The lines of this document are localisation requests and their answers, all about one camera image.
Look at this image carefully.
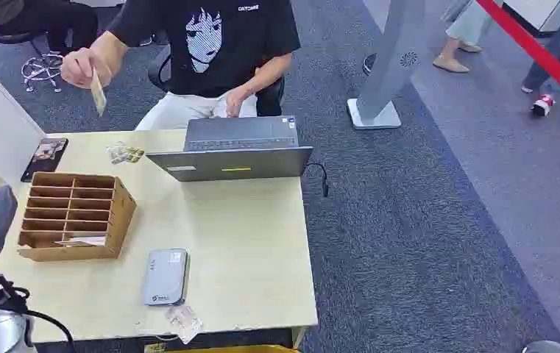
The person's left hand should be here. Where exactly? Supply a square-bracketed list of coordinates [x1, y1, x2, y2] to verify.
[224, 88, 255, 119]

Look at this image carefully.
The person's right hand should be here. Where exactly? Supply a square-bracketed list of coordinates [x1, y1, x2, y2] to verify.
[60, 47, 115, 90]

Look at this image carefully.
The black stool with chrome base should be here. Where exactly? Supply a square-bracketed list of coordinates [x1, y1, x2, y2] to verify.
[0, 24, 65, 93]

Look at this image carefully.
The black office chair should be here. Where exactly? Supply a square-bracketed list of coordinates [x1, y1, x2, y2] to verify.
[148, 44, 286, 118]

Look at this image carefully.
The person in background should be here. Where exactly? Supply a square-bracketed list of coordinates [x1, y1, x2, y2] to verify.
[0, 0, 99, 54]

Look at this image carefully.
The grey laptop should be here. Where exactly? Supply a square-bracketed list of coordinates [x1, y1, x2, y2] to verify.
[145, 115, 315, 183]

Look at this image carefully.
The dark picture card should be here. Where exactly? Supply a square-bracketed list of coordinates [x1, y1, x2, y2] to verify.
[21, 138, 69, 183]

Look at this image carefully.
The white card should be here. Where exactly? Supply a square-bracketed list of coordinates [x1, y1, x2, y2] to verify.
[55, 236, 107, 248]

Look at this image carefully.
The stack of wrapped cards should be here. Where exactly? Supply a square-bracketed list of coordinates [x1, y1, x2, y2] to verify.
[106, 142, 145, 165]

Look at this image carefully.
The wooden card sorting box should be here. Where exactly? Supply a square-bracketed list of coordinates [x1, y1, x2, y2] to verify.
[17, 171, 138, 263]

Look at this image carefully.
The black round floor object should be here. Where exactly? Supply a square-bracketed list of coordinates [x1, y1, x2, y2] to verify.
[362, 52, 378, 77]

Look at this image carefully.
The grey floor stand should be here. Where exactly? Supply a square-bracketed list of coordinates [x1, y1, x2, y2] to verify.
[347, 0, 427, 131]

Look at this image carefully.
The grey card reader device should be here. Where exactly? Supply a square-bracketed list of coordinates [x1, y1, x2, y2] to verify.
[143, 247, 192, 307]

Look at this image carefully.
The clear plastic card sleeve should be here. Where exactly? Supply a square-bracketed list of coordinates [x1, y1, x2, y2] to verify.
[165, 304, 204, 346]

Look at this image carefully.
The passing person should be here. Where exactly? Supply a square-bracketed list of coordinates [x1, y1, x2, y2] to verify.
[432, 0, 505, 74]
[520, 0, 560, 118]

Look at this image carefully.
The red barrier belt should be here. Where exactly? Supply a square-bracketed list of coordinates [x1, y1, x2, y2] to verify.
[475, 0, 560, 114]

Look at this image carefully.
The white counter unit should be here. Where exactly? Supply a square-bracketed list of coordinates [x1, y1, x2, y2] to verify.
[501, 0, 560, 38]

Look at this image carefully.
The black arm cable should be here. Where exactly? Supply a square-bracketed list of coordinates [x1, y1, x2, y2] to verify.
[13, 287, 77, 353]

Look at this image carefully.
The black laptop cable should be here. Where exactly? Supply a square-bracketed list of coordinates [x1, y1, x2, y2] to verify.
[306, 163, 330, 199]

